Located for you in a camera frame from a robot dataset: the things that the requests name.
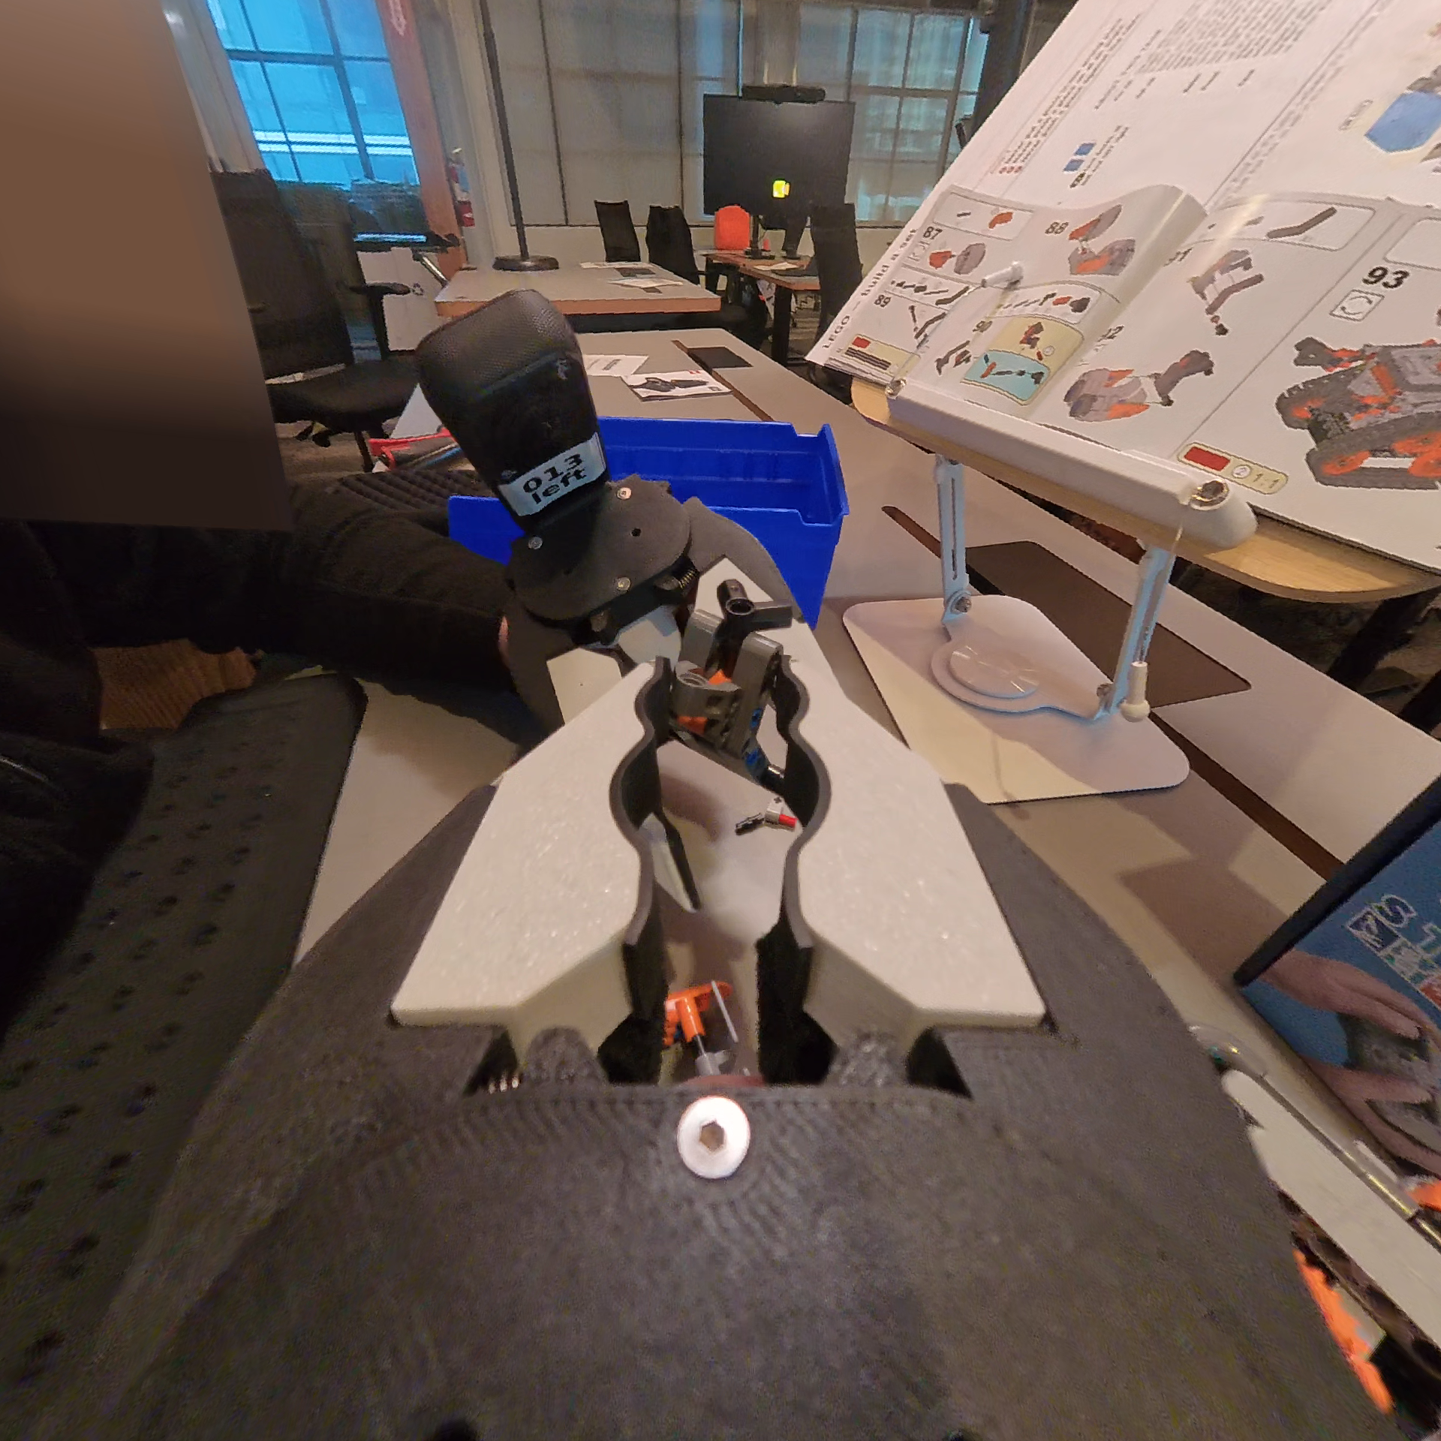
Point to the white connector with red axle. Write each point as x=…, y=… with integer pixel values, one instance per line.
x=778, y=814

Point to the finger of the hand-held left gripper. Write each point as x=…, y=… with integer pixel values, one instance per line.
x=586, y=682

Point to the blue storage bin with tag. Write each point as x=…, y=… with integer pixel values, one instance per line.
x=732, y=462

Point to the printed instruction sheet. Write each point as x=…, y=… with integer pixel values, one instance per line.
x=1183, y=169

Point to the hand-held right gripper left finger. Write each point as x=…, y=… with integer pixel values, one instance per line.
x=519, y=901

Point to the black dimpled mat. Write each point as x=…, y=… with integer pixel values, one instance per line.
x=147, y=901

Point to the blue robot kit box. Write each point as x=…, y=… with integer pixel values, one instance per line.
x=1351, y=958

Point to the slim wooden column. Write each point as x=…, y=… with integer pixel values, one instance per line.
x=435, y=136

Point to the paper sheet with red print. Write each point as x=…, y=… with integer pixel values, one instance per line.
x=615, y=364

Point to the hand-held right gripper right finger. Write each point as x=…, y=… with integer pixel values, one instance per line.
x=912, y=901

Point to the white stand base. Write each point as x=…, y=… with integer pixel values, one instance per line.
x=1013, y=699

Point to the paper sheet with black figure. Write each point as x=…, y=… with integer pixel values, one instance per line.
x=677, y=383

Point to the red fire extinguisher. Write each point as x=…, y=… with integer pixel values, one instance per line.
x=460, y=186

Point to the gridded window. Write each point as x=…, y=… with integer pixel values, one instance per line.
x=316, y=90

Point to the person's left forearm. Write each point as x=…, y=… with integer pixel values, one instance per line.
x=339, y=573

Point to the orange grey toy robot arm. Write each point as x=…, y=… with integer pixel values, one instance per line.
x=687, y=1013

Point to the wooden top desk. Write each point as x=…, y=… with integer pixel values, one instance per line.
x=766, y=270

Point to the orange seat back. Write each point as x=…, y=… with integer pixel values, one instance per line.
x=730, y=225

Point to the black sign pole stand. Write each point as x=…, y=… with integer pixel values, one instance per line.
x=524, y=261

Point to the grey orange brick assembly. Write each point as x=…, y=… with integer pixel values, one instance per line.
x=721, y=687

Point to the large black monitor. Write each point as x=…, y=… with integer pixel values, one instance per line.
x=778, y=146

